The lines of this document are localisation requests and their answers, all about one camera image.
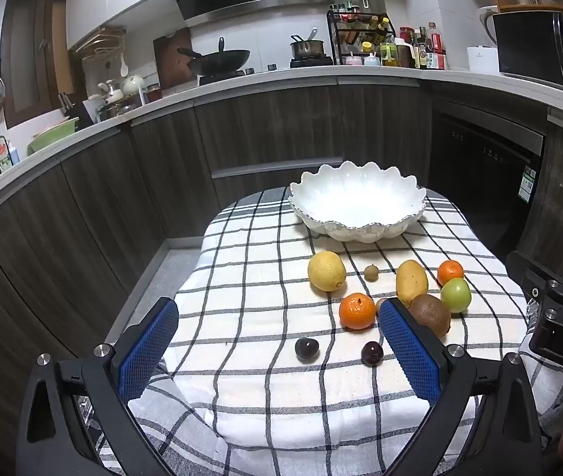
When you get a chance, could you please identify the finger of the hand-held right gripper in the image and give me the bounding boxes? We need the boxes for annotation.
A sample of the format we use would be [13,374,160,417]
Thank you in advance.
[506,250,563,330]

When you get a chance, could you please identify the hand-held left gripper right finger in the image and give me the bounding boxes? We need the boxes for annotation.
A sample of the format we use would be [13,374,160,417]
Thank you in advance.
[378,298,542,476]

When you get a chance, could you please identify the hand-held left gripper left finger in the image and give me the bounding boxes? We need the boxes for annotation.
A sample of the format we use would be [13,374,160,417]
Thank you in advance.
[16,296,179,476]

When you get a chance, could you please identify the dark grape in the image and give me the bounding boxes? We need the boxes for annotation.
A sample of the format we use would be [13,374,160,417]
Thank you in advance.
[295,337,319,362]
[361,341,384,368]

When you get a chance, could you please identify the brown kiwi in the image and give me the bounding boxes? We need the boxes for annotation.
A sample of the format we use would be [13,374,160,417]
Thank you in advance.
[408,294,452,338]

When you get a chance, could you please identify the mandarin orange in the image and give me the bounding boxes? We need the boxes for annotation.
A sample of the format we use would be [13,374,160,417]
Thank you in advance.
[437,261,465,287]
[339,292,377,331]

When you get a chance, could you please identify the yellow mango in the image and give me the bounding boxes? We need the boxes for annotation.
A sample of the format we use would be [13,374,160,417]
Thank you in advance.
[395,260,429,307]

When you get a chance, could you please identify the green grape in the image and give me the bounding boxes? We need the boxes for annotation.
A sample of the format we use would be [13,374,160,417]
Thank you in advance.
[441,278,471,314]

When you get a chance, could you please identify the yellow lemon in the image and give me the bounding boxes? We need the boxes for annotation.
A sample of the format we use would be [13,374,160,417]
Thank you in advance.
[308,251,347,292]

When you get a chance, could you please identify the white scalloped bowl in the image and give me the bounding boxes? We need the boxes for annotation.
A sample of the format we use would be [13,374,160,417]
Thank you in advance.
[288,161,427,244]

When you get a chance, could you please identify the grey shoe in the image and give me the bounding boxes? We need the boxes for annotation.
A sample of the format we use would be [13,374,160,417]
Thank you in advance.
[534,382,563,452]

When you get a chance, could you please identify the black dishwasher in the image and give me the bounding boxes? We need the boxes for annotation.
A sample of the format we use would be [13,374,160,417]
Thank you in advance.
[430,111,545,259]

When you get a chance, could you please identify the black white checked tablecloth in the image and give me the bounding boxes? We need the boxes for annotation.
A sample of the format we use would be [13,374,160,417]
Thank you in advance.
[83,186,563,476]

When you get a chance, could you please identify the black microwave oven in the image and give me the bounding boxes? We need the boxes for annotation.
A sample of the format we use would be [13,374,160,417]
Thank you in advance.
[492,10,563,100]

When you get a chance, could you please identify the white round canister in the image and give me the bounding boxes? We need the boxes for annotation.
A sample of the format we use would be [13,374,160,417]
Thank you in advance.
[467,47,499,74]

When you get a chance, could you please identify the green basin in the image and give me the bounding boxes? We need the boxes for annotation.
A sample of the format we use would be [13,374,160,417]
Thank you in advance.
[27,117,80,154]

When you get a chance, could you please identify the white kettle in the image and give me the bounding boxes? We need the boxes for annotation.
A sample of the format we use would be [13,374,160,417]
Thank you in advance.
[477,6,500,48]

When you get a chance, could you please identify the red label sauce bottle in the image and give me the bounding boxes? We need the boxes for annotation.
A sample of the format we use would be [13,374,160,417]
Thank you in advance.
[429,22,447,70]

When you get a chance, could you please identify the steel pot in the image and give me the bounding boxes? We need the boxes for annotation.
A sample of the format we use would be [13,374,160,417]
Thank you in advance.
[98,99,138,121]

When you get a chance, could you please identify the green glass bottle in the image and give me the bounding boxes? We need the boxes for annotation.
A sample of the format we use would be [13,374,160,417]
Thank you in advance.
[0,126,12,177]

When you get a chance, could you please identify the black knife block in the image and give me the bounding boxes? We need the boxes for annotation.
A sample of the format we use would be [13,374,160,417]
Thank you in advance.
[58,93,95,127]

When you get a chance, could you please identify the wood-grain kitchen cabinets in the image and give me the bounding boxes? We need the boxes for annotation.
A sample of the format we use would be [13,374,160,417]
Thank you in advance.
[0,77,563,407]

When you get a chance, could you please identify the dark sauce bottle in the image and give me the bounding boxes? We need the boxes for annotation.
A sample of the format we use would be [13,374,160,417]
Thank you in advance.
[416,27,430,69]

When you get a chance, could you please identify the wooden cutting board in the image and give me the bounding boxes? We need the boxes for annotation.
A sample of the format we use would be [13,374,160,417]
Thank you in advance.
[153,28,194,87]

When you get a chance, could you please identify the black wok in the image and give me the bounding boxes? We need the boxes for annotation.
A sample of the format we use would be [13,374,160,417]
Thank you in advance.
[177,37,251,77]

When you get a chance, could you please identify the white kitchen countertop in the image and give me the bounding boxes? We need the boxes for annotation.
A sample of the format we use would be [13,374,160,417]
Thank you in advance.
[0,62,563,239]

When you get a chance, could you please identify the black gas cooktop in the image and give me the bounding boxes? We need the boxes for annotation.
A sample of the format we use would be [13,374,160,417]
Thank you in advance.
[197,57,334,85]

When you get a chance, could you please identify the black spice rack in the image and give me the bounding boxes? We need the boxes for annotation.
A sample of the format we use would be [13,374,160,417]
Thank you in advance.
[327,10,394,66]

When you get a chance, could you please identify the row of seasoning bottles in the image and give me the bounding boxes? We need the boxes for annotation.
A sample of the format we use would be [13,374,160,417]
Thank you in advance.
[331,0,391,45]

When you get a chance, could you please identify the brown wooden door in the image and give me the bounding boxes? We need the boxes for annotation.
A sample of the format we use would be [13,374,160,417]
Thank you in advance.
[0,0,71,130]

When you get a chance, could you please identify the steel saucepan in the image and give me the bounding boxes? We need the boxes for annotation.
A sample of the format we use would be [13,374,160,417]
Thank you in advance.
[290,28,325,59]

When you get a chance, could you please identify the wooden wall rack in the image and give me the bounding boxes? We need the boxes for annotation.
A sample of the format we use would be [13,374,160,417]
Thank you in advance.
[73,27,128,55]

